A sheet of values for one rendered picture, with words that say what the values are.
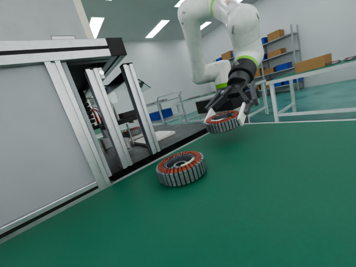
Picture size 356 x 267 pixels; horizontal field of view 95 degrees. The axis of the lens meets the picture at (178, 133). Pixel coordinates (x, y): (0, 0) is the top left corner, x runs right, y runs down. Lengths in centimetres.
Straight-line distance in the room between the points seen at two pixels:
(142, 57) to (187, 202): 695
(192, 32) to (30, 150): 94
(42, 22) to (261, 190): 67
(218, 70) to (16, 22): 102
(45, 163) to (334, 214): 50
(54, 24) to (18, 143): 36
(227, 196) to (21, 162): 41
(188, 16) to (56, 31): 66
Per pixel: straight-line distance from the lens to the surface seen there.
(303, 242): 24
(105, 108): 49
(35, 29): 65
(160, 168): 36
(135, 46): 718
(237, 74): 64
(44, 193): 49
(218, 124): 48
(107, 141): 90
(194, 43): 114
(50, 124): 47
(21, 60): 48
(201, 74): 124
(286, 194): 29
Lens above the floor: 92
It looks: 12 degrees down
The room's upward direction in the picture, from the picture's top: 16 degrees counter-clockwise
